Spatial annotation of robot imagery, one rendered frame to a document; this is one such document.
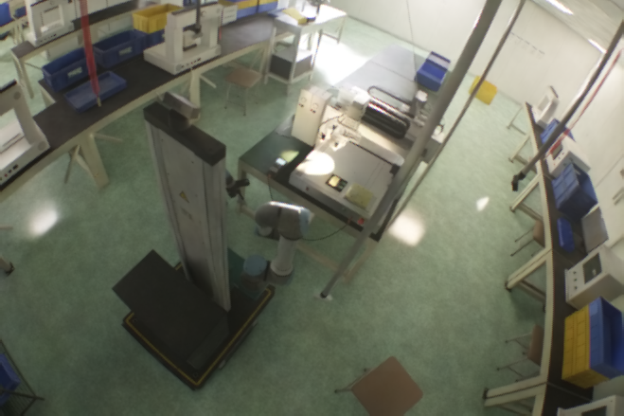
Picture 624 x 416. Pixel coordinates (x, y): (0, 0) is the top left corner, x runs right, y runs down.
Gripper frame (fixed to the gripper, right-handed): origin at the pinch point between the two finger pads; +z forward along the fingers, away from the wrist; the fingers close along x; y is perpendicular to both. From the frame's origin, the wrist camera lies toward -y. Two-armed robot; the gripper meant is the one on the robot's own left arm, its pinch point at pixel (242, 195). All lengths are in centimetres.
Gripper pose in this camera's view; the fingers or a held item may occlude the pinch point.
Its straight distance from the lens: 212.3
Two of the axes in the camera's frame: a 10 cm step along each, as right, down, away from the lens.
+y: -8.8, 4.6, -1.1
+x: 4.5, 7.5, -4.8
